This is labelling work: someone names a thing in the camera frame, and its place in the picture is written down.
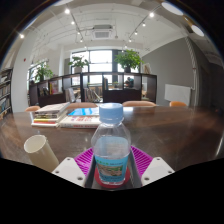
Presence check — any tall dark bookshelf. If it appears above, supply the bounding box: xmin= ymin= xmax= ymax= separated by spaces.
xmin=0 ymin=67 xmax=14 ymax=118

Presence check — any small potted plant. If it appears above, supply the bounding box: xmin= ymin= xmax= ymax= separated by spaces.
xmin=67 ymin=55 xmax=91 ymax=75

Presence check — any leafy potted plant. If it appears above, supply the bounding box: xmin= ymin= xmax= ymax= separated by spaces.
xmin=33 ymin=62 xmax=55 ymax=83

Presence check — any white wall board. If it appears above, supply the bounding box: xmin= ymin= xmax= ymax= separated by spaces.
xmin=163 ymin=83 xmax=192 ymax=107

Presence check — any clear water bottle blue cap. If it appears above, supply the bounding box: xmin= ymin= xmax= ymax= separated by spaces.
xmin=90 ymin=102 xmax=132 ymax=186

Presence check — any stack of books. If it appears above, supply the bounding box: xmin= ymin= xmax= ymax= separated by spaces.
xmin=30 ymin=101 xmax=71 ymax=128

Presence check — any large bushy potted plant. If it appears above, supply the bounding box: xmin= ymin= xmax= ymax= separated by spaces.
xmin=113 ymin=48 xmax=145 ymax=74

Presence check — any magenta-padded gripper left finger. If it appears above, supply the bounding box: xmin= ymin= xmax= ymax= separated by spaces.
xmin=51 ymin=146 xmax=98 ymax=189

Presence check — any person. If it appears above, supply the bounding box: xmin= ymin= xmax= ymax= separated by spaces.
xmin=123 ymin=76 xmax=135 ymax=90

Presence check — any ceiling air conditioner unit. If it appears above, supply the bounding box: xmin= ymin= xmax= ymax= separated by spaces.
xmin=91 ymin=23 xmax=115 ymax=41

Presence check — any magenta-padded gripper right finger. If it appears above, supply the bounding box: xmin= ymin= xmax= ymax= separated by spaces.
xmin=128 ymin=145 xmax=176 ymax=189

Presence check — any large blue-covered book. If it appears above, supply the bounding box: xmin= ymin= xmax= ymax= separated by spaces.
xmin=58 ymin=106 xmax=102 ymax=130

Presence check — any group of ceiling lights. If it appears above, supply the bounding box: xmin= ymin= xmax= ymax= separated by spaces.
xmin=17 ymin=1 xmax=205 ymax=45

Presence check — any dark low shelf unit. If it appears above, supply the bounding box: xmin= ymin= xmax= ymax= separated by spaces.
xmin=28 ymin=71 xmax=159 ymax=108

